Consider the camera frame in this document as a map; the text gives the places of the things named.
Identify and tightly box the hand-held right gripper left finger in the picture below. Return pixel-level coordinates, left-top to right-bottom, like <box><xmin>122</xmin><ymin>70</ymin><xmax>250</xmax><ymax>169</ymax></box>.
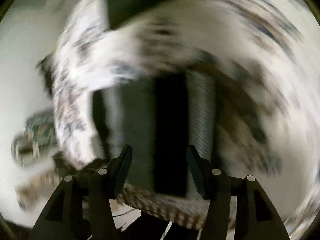
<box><xmin>29</xmin><ymin>144</ymin><xmax>133</xmax><ymax>240</ymax></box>

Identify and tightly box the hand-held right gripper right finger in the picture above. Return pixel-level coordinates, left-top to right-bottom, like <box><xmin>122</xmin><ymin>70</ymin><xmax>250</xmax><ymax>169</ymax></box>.
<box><xmin>186</xmin><ymin>145</ymin><xmax>290</xmax><ymax>240</ymax></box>

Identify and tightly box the black sock with teal band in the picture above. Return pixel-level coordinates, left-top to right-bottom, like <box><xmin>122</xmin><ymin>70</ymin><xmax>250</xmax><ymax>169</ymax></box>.
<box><xmin>153</xmin><ymin>74</ymin><xmax>188</xmax><ymax>197</ymax></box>

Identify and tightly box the grey ribbed sock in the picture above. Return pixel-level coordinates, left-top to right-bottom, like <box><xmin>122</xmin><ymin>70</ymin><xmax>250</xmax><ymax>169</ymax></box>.
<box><xmin>185</xmin><ymin>69</ymin><xmax>217</xmax><ymax>199</ymax></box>

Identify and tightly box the dark grey folded cloth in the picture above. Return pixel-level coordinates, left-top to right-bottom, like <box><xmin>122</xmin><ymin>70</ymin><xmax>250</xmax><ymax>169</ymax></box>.
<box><xmin>92</xmin><ymin>80</ymin><xmax>156</xmax><ymax>192</ymax></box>

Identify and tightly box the green checkered object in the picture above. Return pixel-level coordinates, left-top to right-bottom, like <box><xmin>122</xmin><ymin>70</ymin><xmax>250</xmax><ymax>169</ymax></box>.
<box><xmin>11</xmin><ymin>111</ymin><xmax>59</xmax><ymax>167</ymax></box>

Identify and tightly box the floral brown and white blanket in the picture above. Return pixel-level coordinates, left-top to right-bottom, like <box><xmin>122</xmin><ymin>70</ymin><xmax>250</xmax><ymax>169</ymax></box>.
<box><xmin>15</xmin><ymin>0</ymin><xmax>320</xmax><ymax>238</ymax></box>

